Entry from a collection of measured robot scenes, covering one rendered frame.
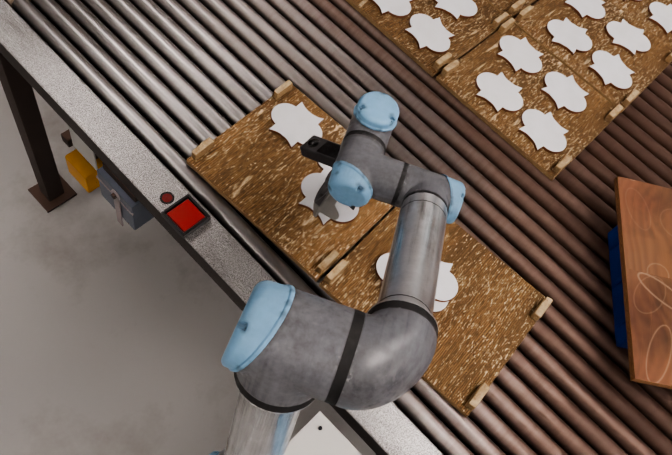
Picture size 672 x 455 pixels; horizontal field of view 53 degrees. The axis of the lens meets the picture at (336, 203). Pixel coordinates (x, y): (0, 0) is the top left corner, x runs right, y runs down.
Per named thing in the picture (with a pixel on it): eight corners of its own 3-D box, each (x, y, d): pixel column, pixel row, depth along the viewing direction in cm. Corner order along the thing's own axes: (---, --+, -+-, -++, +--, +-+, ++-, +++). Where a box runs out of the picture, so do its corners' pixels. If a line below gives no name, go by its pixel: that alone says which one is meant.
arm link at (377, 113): (350, 117, 111) (364, 80, 115) (336, 153, 120) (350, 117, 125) (395, 134, 111) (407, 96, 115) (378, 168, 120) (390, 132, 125)
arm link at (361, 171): (394, 198, 107) (410, 145, 112) (327, 175, 107) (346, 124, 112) (384, 221, 113) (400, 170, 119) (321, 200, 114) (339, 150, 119)
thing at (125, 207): (132, 240, 169) (126, 206, 154) (97, 203, 173) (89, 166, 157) (168, 215, 175) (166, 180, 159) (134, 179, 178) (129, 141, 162)
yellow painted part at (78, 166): (88, 194, 179) (76, 144, 159) (68, 171, 181) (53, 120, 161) (114, 178, 183) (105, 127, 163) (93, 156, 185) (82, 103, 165)
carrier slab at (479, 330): (465, 417, 139) (468, 416, 137) (318, 286, 147) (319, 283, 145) (547, 303, 156) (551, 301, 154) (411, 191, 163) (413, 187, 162)
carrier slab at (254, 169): (315, 282, 147) (317, 279, 145) (185, 163, 155) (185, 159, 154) (411, 189, 164) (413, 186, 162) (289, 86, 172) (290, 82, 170)
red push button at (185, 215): (184, 235, 147) (184, 232, 146) (166, 216, 148) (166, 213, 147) (205, 219, 150) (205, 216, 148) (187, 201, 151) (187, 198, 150)
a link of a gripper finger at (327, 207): (324, 236, 139) (345, 206, 133) (303, 217, 140) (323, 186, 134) (331, 230, 141) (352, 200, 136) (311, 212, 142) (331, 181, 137)
